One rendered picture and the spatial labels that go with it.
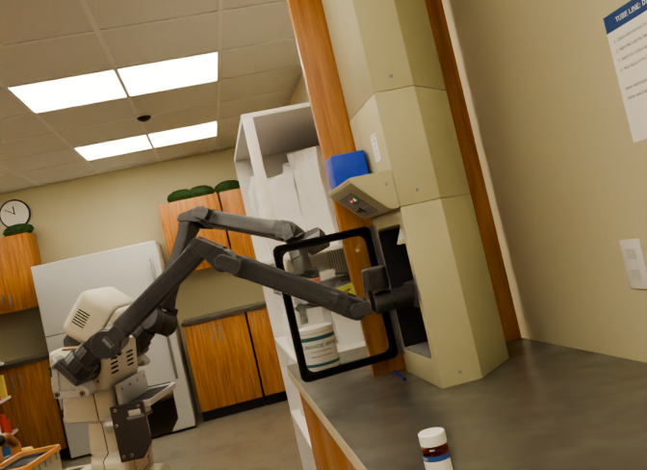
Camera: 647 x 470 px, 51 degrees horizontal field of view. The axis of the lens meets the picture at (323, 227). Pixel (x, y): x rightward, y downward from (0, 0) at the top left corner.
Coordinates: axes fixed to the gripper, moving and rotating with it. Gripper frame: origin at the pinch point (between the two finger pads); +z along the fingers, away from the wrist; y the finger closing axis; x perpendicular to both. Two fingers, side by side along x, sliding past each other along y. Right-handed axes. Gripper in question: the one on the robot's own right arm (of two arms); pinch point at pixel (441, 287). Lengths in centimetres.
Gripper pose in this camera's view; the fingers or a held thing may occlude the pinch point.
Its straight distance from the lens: 190.8
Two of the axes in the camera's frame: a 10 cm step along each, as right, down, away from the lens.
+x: 2.3, 9.7, -0.3
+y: -1.5, 0.7, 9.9
